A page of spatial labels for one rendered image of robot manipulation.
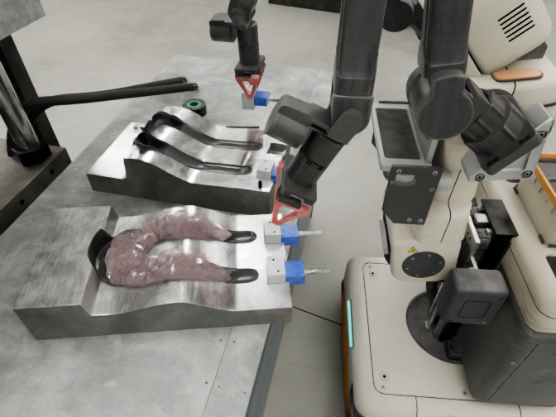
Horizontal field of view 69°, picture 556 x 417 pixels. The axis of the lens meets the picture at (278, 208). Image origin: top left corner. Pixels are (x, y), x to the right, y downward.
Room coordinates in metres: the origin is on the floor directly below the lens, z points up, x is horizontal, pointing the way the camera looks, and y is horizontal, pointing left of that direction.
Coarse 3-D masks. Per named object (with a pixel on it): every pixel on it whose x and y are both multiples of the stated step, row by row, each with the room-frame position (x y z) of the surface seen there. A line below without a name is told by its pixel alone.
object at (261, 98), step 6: (246, 96) 1.09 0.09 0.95; (258, 96) 1.10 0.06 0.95; (264, 96) 1.10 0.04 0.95; (270, 96) 1.12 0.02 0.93; (246, 102) 1.09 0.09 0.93; (252, 102) 1.09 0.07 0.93; (258, 102) 1.09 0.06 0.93; (264, 102) 1.09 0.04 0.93; (246, 108) 1.09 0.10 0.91; (252, 108) 1.09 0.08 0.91
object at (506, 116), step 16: (496, 96) 0.54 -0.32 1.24; (496, 112) 0.52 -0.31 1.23; (512, 112) 0.52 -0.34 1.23; (480, 128) 0.51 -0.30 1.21; (496, 128) 0.51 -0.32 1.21; (512, 128) 0.51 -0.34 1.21; (528, 128) 0.51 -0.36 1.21; (480, 144) 0.51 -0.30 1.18; (496, 144) 0.50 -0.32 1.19; (512, 144) 0.50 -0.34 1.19; (528, 144) 0.48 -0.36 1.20; (480, 160) 0.51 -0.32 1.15; (496, 160) 0.50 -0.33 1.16; (512, 160) 0.48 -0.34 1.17
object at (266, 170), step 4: (264, 160) 0.83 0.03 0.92; (268, 160) 0.83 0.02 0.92; (272, 160) 0.83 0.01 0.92; (260, 164) 0.81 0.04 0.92; (264, 164) 0.81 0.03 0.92; (268, 164) 0.81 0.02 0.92; (272, 164) 0.81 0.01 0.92; (260, 168) 0.79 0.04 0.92; (264, 168) 0.79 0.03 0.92; (268, 168) 0.79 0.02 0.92; (272, 168) 0.80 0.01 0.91; (276, 168) 0.81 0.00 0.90; (256, 172) 0.79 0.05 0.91; (260, 172) 0.78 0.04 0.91; (264, 172) 0.78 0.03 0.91; (268, 172) 0.78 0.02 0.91; (272, 172) 0.79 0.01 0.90; (276, 172) 0.79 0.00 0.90; (256, 176) 0.79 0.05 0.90; (260, 176) 0.78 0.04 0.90; (264, 176) 0.78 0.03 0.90; (268, 176) 0.78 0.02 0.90; (272, 176) 0.78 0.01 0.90
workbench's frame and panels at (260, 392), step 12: (300, 228) 1.16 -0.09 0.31; (300, 240) 1.18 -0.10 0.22; (300, 252) 1.21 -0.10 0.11; (276, 324) 0.73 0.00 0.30; (276, 336) 0.73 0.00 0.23; (264, 348) 0.39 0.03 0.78; (276, 348) 0.72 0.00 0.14; (264, 360) 0.56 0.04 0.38; (264, 372) 0.56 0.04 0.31; (264, 384) 0.55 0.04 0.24; (252, 396) 0.31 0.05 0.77; (264, 396) 0.55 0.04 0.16; (252, 408) 0.44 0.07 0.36; (264, 408) 0.54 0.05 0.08
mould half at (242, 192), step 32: (128, 128) 1.06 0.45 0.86; (160, 128) 0.94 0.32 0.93; (224, 128) 1.02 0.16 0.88; (128, 160) 0.81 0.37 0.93; (160, 160) 0.82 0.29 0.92; (224, 160) 0.87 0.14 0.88; (256, 160) 0.86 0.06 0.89; (128, 192) 0.82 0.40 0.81; (160, 192) 0.80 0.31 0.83; (192, 192) 0.78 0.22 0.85; (224, 192) 0.76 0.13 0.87; (256, 192) 0.74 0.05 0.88
